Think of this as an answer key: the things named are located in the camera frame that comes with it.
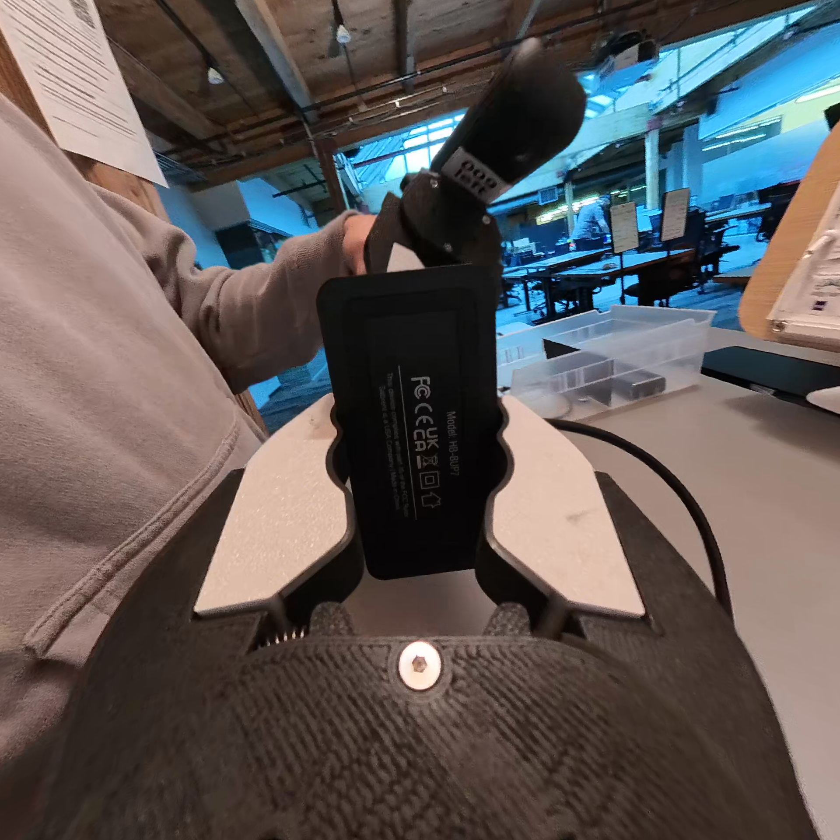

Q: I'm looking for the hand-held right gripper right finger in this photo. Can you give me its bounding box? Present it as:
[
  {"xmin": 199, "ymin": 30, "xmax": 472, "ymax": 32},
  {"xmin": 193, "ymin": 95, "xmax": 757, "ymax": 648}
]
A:
[{"xmin": 474, "ymin": 394, "xmax": 647, "ymax": 624}]

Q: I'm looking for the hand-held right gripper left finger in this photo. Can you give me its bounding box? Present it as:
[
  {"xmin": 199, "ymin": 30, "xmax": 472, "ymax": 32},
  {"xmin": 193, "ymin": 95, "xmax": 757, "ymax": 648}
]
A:
[{"xmin": 195, "ymin": 392, "xmax": 365, "ymax": 618}]

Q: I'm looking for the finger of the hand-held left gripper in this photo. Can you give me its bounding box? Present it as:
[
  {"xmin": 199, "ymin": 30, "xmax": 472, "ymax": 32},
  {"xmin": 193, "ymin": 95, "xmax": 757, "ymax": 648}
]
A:
[{"xmin": 364, "ymin": 196, "xmax": 426, "ymax": 275}]

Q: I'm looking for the black usb cable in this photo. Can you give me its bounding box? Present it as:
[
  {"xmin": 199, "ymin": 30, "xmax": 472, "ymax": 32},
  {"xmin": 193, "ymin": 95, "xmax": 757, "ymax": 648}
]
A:
[{"xmin": 550, "ymin": 419, "xmax": 735, "ymax": 618}]

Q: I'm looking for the black usb hub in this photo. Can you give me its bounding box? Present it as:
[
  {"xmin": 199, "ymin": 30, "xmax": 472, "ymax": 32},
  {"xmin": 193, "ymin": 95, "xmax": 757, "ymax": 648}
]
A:
[{"xmin": 316, "ymin": 262, "xmax": 509, "ymax": 581}]

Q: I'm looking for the clear plastic organizer box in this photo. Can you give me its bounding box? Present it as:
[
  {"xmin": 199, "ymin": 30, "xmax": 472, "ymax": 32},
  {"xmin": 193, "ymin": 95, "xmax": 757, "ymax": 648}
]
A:
[{"xmin": 495, "ymin": 304, "xmax": 718, "ymax": 421}]

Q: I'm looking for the person's left hand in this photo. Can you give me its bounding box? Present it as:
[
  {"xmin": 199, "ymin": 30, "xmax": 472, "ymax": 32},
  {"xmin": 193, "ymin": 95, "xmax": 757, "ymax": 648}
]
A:
[{"xmin": 341, "ymin": 213, "xmax": 379, "ymax": 277}]

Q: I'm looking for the white round disc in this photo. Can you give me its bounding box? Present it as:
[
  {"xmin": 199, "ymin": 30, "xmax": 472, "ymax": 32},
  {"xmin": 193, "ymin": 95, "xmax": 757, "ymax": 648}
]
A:
[{"xmin": 518, "ymin": 390, "xmax": 573, "ymax": 421}]

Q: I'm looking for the ceiling projector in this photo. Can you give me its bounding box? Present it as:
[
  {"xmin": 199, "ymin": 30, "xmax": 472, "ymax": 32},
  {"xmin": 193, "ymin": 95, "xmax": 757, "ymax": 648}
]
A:
[{"xmin": 594, "ymin": 29, "xmax": 659, "ymax": 70}]

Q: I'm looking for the long dark desk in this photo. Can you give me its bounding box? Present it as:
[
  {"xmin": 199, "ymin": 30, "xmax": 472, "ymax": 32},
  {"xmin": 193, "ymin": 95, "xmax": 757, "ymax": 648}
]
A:
[{"xmin": 502, "ymin": 246, "xmax": 697, "ymax": 309}]

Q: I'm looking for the person's grey sweatshirt torso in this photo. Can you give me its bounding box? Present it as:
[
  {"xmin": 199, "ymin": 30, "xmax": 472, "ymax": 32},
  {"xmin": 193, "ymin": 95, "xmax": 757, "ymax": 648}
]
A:
[{"xmin": 0, "ymin": 92, "xmax": 270, "ymax": 769}]

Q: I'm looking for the black office chair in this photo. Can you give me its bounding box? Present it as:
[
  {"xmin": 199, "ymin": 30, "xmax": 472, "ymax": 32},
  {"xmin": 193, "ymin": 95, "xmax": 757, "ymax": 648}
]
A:
[{"xmin": 682, "ymin": 209, "xmax": 726, "ymax": 280}]

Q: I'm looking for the flat black device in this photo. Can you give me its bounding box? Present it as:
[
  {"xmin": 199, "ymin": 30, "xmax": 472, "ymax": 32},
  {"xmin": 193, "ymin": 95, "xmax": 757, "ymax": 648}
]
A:
[{"xmin": 701, "ymin": 346, "xmax": 840, "ymax": 414}]

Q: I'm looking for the wooden board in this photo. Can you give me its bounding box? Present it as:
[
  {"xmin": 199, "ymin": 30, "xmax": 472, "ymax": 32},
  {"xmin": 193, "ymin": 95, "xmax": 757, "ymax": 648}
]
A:
[{"xmin": 738, "ymin": 138, "xmax": 840, "ymax": 342}]

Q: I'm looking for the white framed sign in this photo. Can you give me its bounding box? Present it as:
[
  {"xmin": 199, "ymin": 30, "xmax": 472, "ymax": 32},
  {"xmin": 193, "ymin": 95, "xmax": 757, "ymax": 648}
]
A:
[{"xmin": 768, "ymin": 190, "xmax": 840, "ymax": 352}]

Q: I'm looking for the printed paper sheet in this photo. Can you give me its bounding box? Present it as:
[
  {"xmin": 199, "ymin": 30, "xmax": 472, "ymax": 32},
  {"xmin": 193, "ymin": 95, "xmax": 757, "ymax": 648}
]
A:
[{"xmin": 0, "ymin": 0, "xmax": 170, "ymax": 189}]

